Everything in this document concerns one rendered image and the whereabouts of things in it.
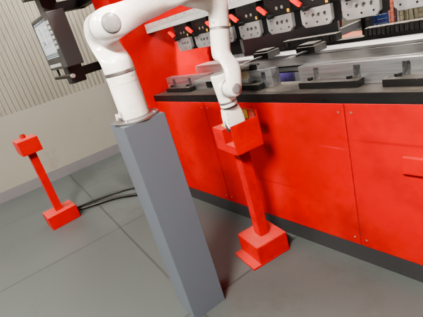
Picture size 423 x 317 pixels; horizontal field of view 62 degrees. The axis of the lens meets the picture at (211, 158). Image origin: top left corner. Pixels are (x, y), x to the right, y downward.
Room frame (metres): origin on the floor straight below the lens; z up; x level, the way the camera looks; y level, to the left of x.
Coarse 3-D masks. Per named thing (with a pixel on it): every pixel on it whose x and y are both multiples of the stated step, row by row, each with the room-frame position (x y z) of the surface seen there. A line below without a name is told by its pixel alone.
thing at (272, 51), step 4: (264, 48) 2.22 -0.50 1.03; (268, 48) 2.17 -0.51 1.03; (272, 48) 2.16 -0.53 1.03; (276, 48) 2.16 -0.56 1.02; (256, 52) 2.20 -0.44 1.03; (260, 52) 2.17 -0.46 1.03; (264, 52) 2.14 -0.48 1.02; (268, 52) 2.12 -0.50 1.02; (272, 52) 2.14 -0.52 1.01; (276, 52) 2.16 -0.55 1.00; (256, 56) 2.19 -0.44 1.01; (260, 56) 2.16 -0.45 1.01; (264, 56) 2.13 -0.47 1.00; (268, 56) 2.11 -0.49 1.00; (272, 56) 2.13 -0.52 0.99; (252, 60) 2.10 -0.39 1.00
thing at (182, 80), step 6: (210, 72) 2.34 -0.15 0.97; (168, 78) 2.69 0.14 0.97; (174, 78) 2.62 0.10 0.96; (180, 78) 2.56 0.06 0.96; (186, 78) 2.49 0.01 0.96; (192, 78) 2.44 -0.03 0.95; (198, 78) 2.38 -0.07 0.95; (168, 84) 2.71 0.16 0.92; (174, 84) 2.65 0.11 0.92; (180, 84) 2.57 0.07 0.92; (192, 84) 2.45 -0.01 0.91; (198, 84) 2.39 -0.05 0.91; (204, 84) 2.34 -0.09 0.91
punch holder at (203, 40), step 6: (204, 18) 2.18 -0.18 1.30; (192, 24) 2.29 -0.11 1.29; (198, 24) 2.24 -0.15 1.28; (204, 24) 2.19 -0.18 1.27; (198, 30) 2.25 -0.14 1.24; (204, 30) 2.20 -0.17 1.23; (198, 36) 2.26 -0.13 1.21; (204, 36) 2.21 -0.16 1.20; (198, 42) 2.27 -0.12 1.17; (204, 42) 2.22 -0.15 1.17
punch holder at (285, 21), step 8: (264, 0) 1.79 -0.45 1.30; (272, 0) 1.75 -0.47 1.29; (280, 0) 1.71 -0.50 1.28; (288, 0) 1.68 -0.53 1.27; (272, 8) 1.76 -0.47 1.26; (280, 8) 1.72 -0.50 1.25; (296, 8) 1.70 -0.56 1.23; (280, 16) 1.72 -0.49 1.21; (288, 16) 1.69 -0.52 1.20; (296, 16) 1.70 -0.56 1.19; (272, 24) 1.77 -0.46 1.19; (280, 24) 1.73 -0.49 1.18; (288, 24) 1.69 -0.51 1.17; (296, 24) 1.69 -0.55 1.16; (272, 32) 1.78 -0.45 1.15; (280, 32) 1.74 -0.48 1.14
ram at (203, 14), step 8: (240, 0) 1.92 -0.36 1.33; (248, 0) 1.88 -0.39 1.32; (256, 0) 1.83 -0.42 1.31; (176, 8) 2.38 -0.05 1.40; (184, 8) 2.32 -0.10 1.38; (192, 8) 2.26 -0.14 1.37; (232, 8) 1.98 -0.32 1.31; (160, 16) 2.56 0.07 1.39; (168, 16) 2.48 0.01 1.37; (192, 16) 2.27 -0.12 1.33; (200, 16) 2.21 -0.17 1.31; (144, 24) 2.75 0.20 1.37; (168, 24) 2.50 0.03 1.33; (176, 24) 2.42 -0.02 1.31
